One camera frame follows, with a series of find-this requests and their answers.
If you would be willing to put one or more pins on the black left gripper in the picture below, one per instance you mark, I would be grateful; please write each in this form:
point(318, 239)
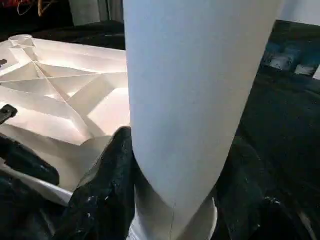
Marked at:
point(7, 113)

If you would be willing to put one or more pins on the white plastic table leg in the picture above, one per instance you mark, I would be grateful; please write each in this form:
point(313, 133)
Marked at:
point(195, 87)

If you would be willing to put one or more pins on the grey curtain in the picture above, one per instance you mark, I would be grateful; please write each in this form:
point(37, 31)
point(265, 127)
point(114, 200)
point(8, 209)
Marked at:
point(97, 11)

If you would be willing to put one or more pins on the white plastic table top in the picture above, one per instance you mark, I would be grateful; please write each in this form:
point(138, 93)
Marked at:
point(62, 105)

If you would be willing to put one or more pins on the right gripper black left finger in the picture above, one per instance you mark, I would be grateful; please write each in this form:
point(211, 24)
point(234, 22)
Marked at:
point(105, 190)

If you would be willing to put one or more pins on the black shiny mat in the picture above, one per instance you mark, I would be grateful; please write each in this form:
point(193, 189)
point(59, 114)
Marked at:
point(282, 120)

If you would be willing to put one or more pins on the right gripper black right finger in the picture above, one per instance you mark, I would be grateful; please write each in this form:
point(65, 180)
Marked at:
point(250, 195)

